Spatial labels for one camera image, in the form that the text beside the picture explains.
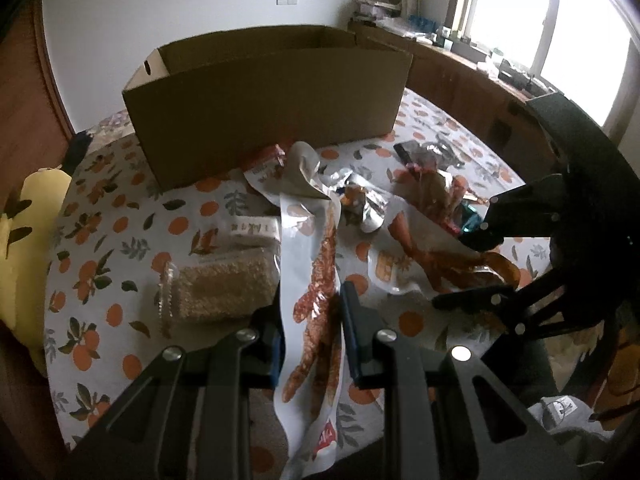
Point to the floral blanket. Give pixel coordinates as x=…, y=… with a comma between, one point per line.
x=116, y=122

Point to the yellow plush pillow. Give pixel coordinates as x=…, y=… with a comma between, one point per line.
x=22, y=240

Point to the wooden wardrobe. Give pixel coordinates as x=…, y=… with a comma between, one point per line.
x=30, y=110

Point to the red and white snack packet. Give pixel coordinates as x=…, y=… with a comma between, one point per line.
x=262, y=170

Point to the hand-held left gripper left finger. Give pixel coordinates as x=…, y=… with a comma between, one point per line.
x=272, y=342

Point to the clear packet of brown snack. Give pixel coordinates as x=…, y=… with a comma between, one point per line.
x=432, y=192

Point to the brown cardboard box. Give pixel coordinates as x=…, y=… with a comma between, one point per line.
x=270, y=105

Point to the navy blanket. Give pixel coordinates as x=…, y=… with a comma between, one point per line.
x=76, y=150

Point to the clutter pile on cabinet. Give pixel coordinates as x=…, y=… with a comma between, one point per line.
x=375, y=10

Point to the window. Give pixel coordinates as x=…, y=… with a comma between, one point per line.
x=505, y=5

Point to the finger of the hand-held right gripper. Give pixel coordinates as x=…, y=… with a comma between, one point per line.
x=505, y=215
x=480, y=302

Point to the long white snack packet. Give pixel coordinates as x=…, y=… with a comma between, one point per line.
x=310, y=270

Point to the dark silver snack packet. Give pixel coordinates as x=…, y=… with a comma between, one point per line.
x=430, y=152

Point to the clear packet of beige snack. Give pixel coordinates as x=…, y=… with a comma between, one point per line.
x=225, y=285

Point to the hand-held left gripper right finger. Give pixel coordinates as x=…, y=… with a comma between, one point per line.
x=351, y=332

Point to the long wooden cabinet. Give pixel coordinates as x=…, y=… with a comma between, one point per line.
x=450, y=80

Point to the teal snack packet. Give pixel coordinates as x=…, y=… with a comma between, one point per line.
x=470, y=220

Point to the white packet with orange snack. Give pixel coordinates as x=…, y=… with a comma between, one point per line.
x=440, y=260

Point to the orange fruit print bedsheet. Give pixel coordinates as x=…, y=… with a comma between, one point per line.
x=115, y=240

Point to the grey cloth with label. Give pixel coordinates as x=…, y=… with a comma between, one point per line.
x=565, y=410

